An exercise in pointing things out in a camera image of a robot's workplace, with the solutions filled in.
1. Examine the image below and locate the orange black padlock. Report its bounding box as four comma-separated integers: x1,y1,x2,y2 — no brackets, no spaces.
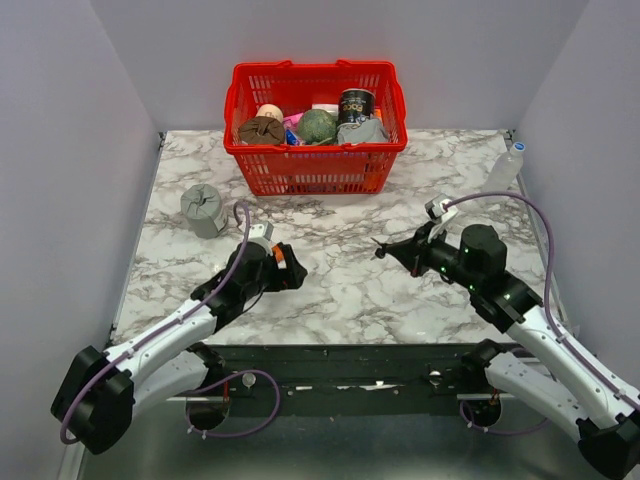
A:
272,242,292,269

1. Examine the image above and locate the purple cable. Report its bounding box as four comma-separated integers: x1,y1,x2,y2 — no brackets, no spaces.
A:
59,200,281,444
447,190,640,435

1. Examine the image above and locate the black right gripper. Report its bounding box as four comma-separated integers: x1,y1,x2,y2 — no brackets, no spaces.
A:
387,220,481,291

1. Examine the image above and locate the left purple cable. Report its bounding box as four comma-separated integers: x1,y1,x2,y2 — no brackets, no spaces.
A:
59,200,281,444

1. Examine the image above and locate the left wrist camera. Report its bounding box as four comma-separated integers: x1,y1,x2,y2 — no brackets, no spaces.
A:
248,222,273,249

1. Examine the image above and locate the pink packet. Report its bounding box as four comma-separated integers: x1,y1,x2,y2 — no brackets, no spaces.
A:
283,113,304,146

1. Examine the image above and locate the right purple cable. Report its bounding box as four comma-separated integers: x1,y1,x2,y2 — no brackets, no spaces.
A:
447,190,640,435

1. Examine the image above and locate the brown wrapped roll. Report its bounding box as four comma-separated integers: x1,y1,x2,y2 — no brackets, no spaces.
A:
238,116,286,146

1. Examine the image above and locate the black head key bunch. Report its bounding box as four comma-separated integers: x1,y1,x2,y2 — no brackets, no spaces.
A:
373,238,390,259

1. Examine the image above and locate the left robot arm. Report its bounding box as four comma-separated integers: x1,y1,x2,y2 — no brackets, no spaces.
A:
51,240,308,454

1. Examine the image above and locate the grey wrapped roll on table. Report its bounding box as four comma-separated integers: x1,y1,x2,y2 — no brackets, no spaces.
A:
180,184,228,239

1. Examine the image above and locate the beige egg shaped object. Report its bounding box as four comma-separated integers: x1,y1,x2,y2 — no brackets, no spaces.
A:
256,104,284,123

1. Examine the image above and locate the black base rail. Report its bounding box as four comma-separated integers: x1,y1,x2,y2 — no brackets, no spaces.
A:
180,344,512,426

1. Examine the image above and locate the black can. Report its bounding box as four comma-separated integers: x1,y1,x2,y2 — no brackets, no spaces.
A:
337,88,375,126

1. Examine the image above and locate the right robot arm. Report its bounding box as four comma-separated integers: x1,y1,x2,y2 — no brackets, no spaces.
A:
375,222,639,479

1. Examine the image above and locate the clear plastic bottle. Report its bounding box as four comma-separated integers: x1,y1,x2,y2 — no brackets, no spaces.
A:
481,142,526,192

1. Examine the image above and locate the green round ball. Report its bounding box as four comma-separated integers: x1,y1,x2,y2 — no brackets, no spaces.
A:
296,109,337,145

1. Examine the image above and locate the red plastic basket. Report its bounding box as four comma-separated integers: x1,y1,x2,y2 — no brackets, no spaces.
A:
224,59,408,196

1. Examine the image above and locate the grey wrapped roll in basket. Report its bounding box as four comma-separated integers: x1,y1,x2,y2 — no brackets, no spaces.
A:
337,118,389,145

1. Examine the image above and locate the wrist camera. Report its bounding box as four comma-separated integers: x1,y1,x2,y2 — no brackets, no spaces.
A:
425,195,458,240
248,222,273,249

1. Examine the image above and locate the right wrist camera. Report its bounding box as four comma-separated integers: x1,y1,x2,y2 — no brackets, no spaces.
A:
425,195,458,240

